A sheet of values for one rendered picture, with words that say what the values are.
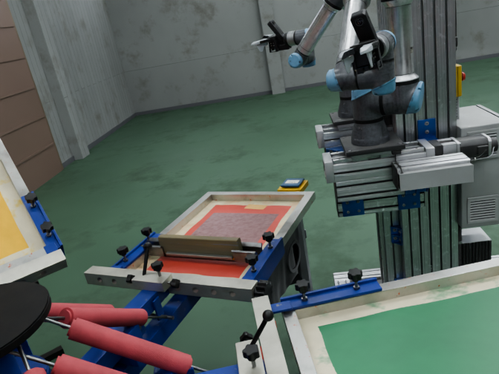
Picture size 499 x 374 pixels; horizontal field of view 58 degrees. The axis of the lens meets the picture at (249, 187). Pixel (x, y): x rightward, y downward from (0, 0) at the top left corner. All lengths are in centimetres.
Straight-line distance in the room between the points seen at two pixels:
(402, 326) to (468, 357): 18
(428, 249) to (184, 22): 942
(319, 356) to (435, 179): 85
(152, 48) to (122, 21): 89
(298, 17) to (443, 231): 895
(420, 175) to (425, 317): 60
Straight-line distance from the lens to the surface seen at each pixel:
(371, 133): 183
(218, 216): 216
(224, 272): 169
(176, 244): 182
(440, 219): 226
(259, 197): 223
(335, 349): 129
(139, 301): 151
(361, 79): 153
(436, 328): 136
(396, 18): 175
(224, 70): 1100
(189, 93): 1122
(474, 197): 220
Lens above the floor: 181
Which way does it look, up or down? 20 degrees down
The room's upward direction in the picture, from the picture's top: 11 degrees counter-clockwise
